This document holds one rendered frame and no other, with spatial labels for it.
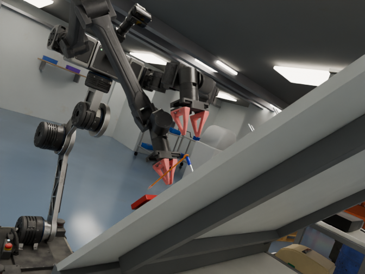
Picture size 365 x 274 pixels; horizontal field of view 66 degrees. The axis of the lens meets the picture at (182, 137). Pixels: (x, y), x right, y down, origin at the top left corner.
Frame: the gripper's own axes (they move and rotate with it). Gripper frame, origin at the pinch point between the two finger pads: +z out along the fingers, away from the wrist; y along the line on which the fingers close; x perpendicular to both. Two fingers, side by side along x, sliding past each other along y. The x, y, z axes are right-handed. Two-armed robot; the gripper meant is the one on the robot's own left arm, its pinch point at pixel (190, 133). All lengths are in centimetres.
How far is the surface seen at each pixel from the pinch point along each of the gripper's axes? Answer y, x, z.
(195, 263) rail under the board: 19, 22, 43
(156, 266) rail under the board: -1.2, 17.6, 39.0
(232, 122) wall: 794, 631, -250
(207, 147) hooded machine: 347, 337, -73
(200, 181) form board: -21.9, -26.0, 15.3
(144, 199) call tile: -22.4, -9.9, 18.0
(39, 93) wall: 118, 725, -259
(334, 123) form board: -8.4, -42.6, 7.5
